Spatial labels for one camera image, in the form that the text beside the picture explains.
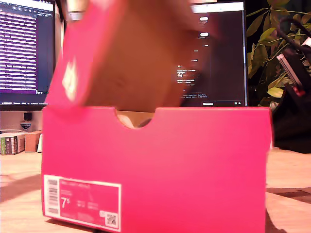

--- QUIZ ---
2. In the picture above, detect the red shoebox base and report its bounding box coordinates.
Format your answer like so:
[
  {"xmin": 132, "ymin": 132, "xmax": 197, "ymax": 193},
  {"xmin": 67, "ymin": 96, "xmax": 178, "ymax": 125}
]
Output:
[{"xmin": 40, "ymin": 106, "xmax": 274, "ymax": 233}]

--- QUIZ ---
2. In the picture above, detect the red shoebox lid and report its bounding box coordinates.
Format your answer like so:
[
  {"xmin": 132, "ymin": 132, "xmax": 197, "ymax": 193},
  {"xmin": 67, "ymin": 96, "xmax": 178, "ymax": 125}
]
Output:
[{"xmin": 44, "ymin": 0, "xmax": 219, "ymax": 114}]

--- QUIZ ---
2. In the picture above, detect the small brown cardboard box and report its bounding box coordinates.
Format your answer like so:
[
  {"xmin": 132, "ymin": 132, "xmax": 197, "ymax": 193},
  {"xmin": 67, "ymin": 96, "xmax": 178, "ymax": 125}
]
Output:
[{"xmin": 24, "ymin": 130, "xmax": 42, "ymax": 153}]

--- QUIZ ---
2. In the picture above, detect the small green printed box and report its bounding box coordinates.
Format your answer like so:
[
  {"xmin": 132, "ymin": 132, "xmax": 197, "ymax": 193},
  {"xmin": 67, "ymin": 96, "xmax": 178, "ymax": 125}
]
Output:
[{"xmin": 0, "ymin": 133, "xmax": 26, "ymax": 156}]

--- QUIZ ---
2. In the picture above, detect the black computer monitor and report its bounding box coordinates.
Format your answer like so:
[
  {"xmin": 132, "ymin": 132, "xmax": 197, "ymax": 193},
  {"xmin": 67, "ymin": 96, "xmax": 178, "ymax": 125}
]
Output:
[
  {"xmin": 174, "ymin": 1, "xmax": 249, "ymax": 107},
  {"xmin": 0, "ymin": 0, "xmax": 57, "ymax": 122}
]

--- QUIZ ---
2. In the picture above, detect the dark shield-shaped emblem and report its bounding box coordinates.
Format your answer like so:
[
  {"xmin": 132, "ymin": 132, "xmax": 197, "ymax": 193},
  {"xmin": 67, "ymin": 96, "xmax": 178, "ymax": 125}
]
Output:
[{"xmin": 19, "ymin": 120, "xmax": 33, "ymax": 132}]

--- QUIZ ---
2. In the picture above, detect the green leafy houseplant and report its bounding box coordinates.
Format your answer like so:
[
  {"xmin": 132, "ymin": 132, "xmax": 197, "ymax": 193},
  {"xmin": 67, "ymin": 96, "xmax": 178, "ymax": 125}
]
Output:
[{"xmin": 245, "ymin": 0, "xmax": 311, "ymax": 110}]

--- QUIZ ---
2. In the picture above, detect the black square plant pot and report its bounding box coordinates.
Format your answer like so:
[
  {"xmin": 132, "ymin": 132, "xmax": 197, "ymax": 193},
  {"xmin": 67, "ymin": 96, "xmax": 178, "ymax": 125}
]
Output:
[{"xmin": 272, "ymin": 133, "xmax": 311, "ymax": 154}]

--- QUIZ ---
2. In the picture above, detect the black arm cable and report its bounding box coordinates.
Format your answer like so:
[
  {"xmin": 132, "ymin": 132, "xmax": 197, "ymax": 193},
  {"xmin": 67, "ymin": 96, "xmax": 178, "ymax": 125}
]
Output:
[{"xmin": 278, "ymin": 18, "xmax": 311, "ymax": 53}]

